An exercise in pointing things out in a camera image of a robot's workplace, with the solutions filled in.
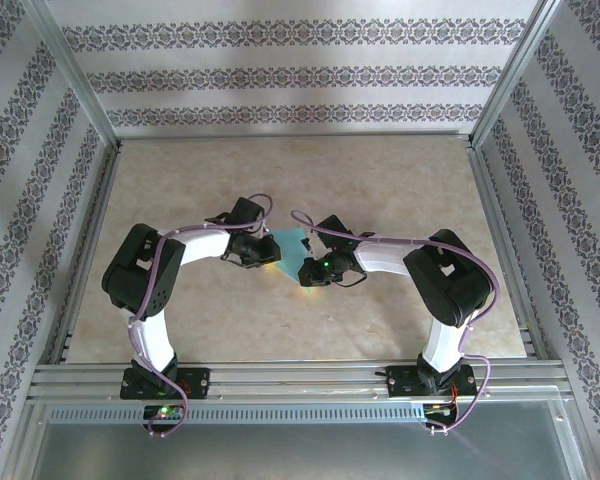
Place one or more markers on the teal cloth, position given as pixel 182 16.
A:
pixel 292 250

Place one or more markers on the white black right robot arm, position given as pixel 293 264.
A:
pixel 450 280

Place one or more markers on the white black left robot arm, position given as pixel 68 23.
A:
pixel 145 270

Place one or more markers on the grey metal sheet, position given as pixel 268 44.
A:
pixel 300 452

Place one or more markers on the controller board with green light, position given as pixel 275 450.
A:
pixel 164 411

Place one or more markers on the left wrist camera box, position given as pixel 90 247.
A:
pixel 266 230

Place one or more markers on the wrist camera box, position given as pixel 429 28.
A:
pixel 266 230
pixel 307 243

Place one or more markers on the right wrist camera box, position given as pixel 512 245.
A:
pixel 307 243

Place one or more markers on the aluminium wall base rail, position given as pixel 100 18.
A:
pixel 295 135

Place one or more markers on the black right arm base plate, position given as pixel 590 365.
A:
pixel 400 382

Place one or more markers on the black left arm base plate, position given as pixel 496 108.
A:
pixel 195 385

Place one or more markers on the aluminium side rail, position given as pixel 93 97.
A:
pixel 87 250
pixel 505 240

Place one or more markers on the aluminium frame post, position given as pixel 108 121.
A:
pixel 70 70
pixel 517 70

